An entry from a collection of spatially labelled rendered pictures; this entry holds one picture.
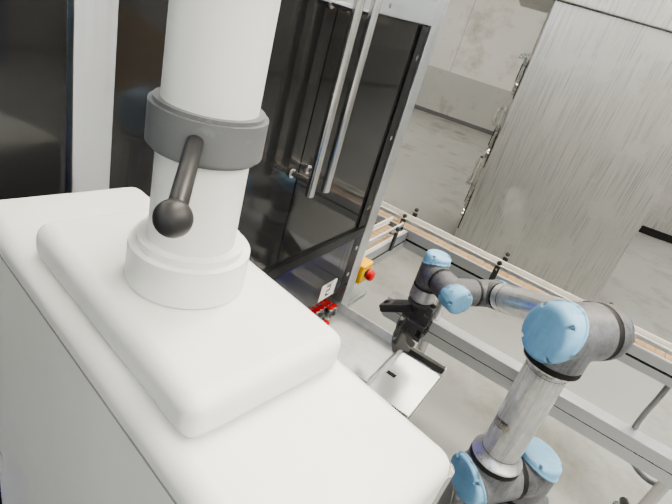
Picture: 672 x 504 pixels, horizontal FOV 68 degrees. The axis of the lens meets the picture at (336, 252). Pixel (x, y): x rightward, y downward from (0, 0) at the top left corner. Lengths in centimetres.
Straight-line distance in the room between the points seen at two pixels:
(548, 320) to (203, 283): 75
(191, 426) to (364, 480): 12
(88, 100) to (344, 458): 52
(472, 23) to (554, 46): 733
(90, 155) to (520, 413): 91
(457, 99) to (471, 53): 90
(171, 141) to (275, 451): 22
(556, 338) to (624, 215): 286
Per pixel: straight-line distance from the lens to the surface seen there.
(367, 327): 167
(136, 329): 39
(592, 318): 103
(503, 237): 383
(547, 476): 132
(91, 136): 72
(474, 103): 1089
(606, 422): 249
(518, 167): 369
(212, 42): 34
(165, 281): 39
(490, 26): 1084
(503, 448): 119
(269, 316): 41
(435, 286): 134
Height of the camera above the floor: 183
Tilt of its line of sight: 27 degrees down
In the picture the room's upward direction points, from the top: 17 degrees clockwise
